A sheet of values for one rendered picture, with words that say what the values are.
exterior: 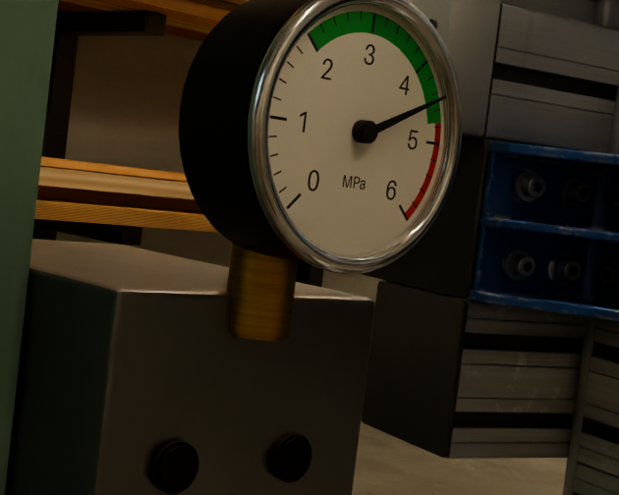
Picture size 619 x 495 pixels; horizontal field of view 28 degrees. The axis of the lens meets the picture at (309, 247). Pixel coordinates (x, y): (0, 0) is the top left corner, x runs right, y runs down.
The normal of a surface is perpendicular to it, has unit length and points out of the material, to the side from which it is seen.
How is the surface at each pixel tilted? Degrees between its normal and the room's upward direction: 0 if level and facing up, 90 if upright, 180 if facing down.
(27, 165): 90
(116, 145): 90
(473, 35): 90
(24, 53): 90
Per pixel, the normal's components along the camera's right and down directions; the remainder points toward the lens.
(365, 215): 0.66, 0.12
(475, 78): 0.49, 0.11
